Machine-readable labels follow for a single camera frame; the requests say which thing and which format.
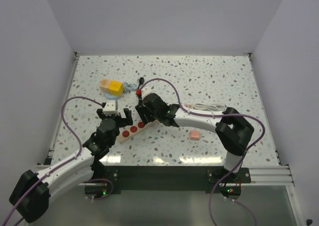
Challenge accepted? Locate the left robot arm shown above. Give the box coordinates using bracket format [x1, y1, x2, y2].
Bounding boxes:
[9, 108, 133, 223]

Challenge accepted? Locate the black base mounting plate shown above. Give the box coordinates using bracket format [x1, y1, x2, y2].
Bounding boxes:
[82, 161, 250, 195]

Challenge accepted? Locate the white coiled power cord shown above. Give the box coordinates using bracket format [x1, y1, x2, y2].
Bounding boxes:
[192, 103, 226, 112]

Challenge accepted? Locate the pink plugged USB adapter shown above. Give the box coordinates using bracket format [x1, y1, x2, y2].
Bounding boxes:
[185, 104, 193, 109]

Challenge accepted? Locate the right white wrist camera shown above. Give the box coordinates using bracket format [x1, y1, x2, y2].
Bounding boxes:
[136, 87, 153, 99]

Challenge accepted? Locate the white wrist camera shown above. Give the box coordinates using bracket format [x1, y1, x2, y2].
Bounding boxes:
[102, 100, 118, 115]
[136, 87, 153, 99]

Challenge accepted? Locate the black power cord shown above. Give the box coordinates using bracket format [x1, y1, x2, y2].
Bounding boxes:
[137, 77, 146, 106]

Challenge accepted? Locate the light blue round base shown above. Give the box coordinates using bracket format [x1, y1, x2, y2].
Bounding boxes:
[104, 92, 121, 100]

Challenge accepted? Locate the yellow cube socket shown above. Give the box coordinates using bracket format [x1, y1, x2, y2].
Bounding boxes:
[108, 80, 124, 97]

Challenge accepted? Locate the wooden red-socket power strip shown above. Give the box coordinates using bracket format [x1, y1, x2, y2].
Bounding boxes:
[117, 120, 158, 144]

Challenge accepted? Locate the light blue coiled cable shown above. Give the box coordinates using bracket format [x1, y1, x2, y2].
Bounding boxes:
[123, 81, 138, 93]

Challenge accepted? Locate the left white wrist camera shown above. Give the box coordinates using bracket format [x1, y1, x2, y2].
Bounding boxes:
[102, 100, 118, 115]

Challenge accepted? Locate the beige cube socket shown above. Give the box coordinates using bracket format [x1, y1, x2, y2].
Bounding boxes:
[99, 78, 112, 93]

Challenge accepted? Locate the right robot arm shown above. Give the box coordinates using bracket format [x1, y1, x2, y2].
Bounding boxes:
[135, 93, 254, 183]

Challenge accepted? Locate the pink USB charger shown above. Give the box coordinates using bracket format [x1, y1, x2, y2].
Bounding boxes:
[190, 130, 200, 140]

